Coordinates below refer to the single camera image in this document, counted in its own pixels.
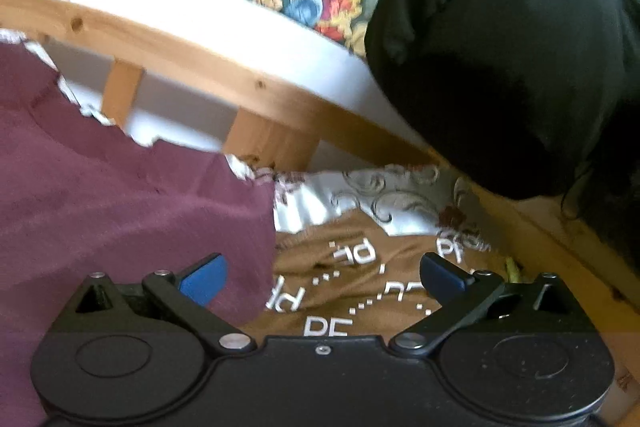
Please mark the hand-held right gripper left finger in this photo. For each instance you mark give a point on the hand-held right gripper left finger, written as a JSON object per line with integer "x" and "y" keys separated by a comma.
{"x": 205, "y": 281}

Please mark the maroon garment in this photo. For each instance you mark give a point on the maroon garment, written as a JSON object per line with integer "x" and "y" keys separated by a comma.
{"x": 100, "y": 207}

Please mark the brown printed blanket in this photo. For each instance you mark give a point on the brown printed blanket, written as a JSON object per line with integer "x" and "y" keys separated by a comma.
{"x": 370, "y": 287}

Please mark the black garment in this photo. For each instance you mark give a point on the black garment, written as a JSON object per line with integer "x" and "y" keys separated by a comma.
{"x": 500, "y": 57}

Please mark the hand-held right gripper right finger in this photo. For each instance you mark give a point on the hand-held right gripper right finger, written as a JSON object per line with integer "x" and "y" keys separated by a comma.
{"x": 441, "y": 279}

